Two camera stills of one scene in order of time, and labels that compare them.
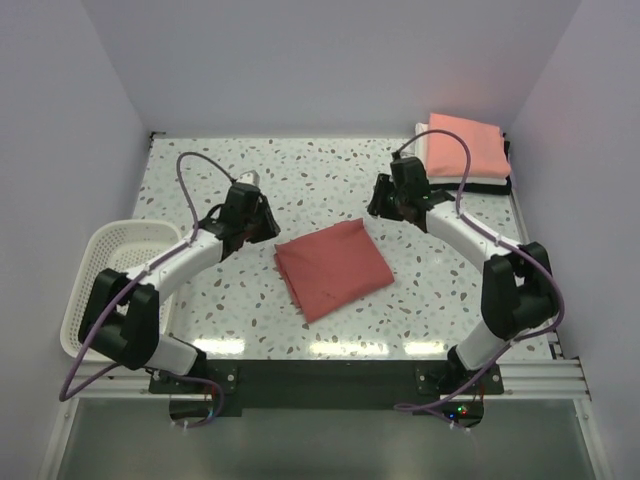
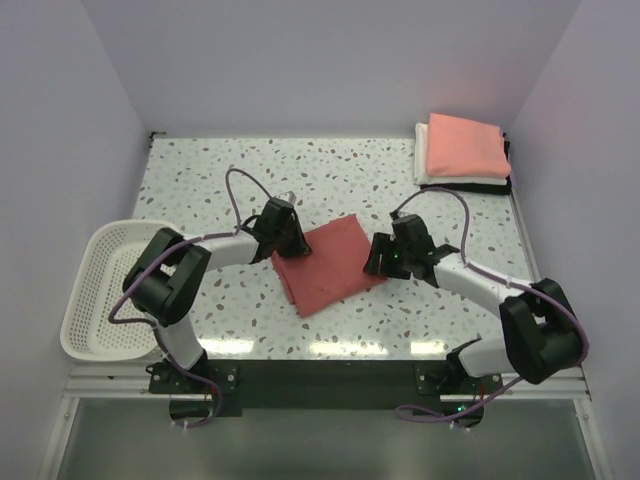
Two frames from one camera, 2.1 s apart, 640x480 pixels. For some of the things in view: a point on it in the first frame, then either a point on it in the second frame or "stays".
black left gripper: x=267 y=220 to x=292 y=239
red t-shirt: x=330 y=270 stays
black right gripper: x=379 y=198 to x=388 y=257
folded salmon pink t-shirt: x=446 y=155 stays
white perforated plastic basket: x=127 y=246 stays
